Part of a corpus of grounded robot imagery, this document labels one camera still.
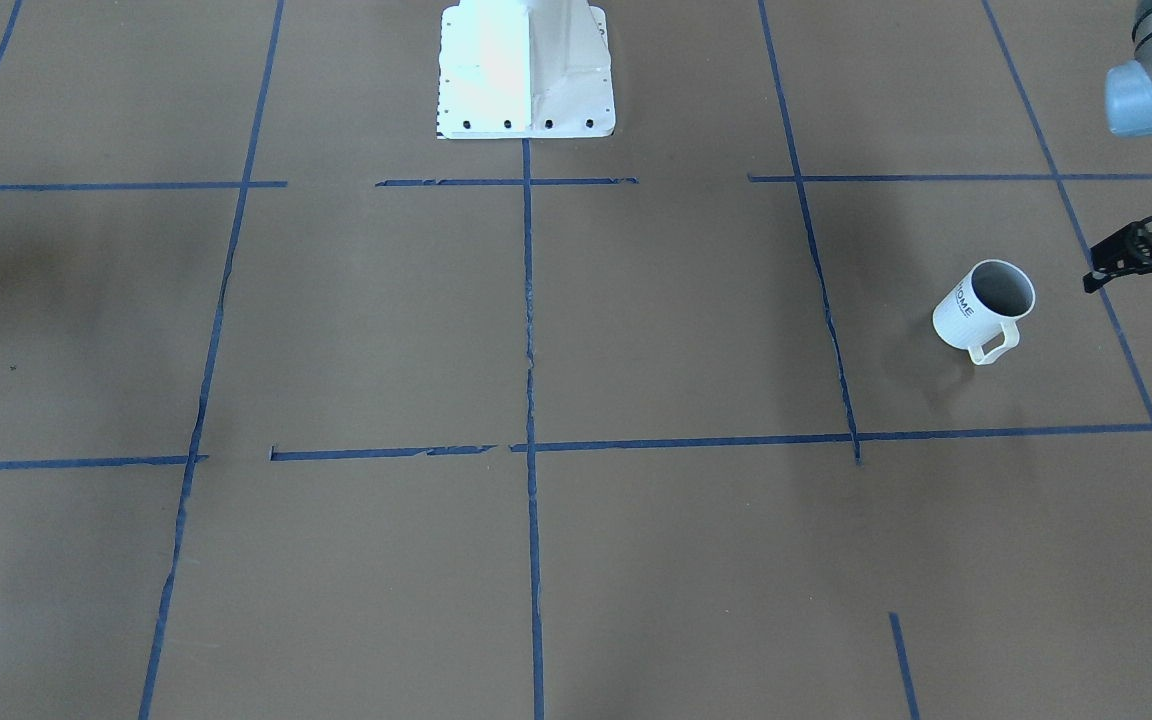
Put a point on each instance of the white plastic mug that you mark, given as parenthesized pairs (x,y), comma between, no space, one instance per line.
(980,315)

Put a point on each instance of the white camera pole base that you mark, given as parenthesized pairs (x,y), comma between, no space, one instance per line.
(524,69)

